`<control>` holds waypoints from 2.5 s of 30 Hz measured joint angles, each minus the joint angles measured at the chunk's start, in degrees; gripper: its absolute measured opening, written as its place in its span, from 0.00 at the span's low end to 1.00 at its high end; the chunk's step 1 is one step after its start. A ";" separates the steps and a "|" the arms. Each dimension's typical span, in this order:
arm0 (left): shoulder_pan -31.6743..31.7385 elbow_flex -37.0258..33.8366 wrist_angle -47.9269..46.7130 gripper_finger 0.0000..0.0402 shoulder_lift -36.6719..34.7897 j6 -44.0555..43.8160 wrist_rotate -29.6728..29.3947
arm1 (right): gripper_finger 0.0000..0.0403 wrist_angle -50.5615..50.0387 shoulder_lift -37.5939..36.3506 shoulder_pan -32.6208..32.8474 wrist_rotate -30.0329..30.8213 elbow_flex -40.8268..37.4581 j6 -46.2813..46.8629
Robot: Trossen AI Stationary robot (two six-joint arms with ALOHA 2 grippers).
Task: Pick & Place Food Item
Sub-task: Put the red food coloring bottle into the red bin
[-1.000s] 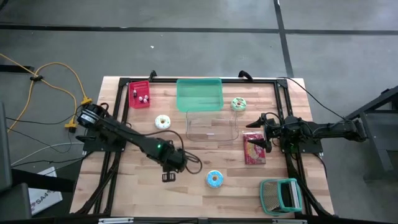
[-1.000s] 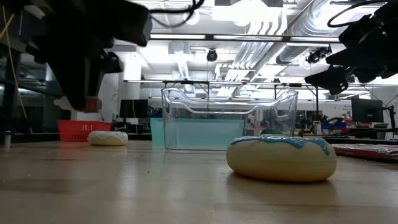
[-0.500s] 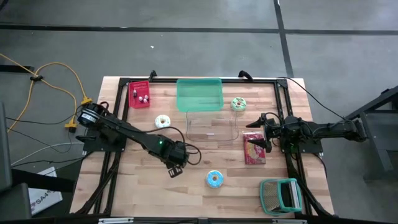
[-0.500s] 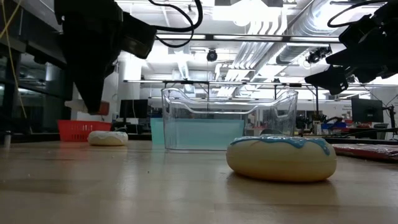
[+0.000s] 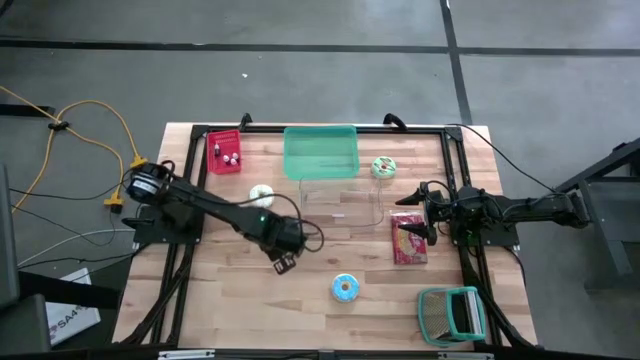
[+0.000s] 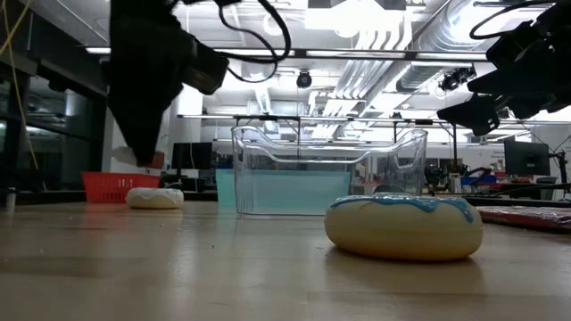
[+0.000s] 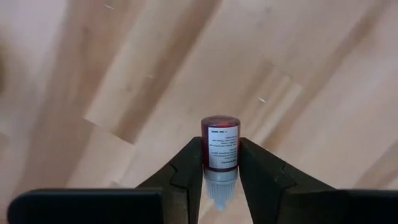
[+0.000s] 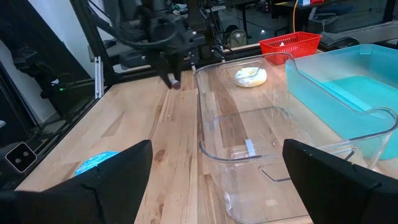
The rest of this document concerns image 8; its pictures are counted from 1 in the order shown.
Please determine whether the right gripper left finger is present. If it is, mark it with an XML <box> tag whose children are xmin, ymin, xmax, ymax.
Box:
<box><xmin>0</xmin><ymin>139</ymin><xmax>154</xmax><ymax>224</ymax></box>

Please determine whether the white frosted toy donut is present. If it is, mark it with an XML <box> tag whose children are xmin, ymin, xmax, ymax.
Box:
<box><xmin>234</xmin><ymin>67</ymin><xmax>268</xmax><ymax>88</ymax></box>

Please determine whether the silver frame bracket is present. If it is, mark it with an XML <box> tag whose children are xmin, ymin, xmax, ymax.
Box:
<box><xmin>94</xmin><ymin>55</ymin><xmax>104</xmax><ymax>100</ymax></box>

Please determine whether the clear plastic bin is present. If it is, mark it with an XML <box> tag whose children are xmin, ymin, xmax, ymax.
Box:
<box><xmin>194</xmin><ymin>52</ymin><xmax>398</xmax><ymax>224</ymax></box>

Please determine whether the black controller box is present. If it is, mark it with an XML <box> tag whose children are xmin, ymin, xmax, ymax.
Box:
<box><xmin>40</xmin><ymin>70</ymin><xmax>97</xmax><ymax>116</ymax></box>

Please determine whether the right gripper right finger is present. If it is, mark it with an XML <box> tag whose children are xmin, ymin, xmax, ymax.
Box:
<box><xmin>282</xmin><ymin>138</ymin><xmax>398</xmax><ymax>224</ymax></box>

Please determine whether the blue frosted toy donut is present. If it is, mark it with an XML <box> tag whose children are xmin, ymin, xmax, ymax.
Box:
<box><xmin>74</xmin><ymin>151</ymin><xmax>121</xmax><ymax>177</ymax></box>

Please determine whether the teal plastic bin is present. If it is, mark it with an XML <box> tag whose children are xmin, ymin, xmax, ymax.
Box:
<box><xmin>285</xmin><ymin>44</ymin><xmax>398</xmax><ymax>161</ymax></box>

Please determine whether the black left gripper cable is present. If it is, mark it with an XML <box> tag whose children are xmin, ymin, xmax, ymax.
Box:
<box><xmin>107</xmin><ymin>6</ymin><xmax>180</xmax><ymax>51</ymax></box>

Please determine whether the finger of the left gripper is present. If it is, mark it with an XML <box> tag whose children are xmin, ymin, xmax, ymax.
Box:
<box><xmin>172</xmin><ymin>52</ymin><xmax>185</xmax><ymax>83</ymax></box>
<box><xmin>154</xmin><ymin>52</ymin><xmax>172</xmax><ymax>88</ymax></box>

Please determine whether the red plastic basket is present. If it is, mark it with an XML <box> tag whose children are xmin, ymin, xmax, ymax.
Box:
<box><xmin>258</xmin><ymin>30</ymin><xmax>323</xmax><ymax>65</ymax></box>

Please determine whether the olive green backpack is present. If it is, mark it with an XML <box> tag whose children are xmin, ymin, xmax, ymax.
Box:
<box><xmin>225</xmin><ymin>24</ymin><xmax>248</xmax><ymax>49</ymax></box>

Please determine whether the black table-level camera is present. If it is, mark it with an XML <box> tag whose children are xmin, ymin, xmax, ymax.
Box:
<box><xmin>4</xmin><ymin>142</ymin><xmax>38</xmax><ymax>174</ymax></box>

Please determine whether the yellow extension cable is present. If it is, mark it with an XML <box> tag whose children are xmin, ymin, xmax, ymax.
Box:
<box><xmin>291</xmin><ymin>0</ymin><xmax>299</xmax><ymax>34</ymax></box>

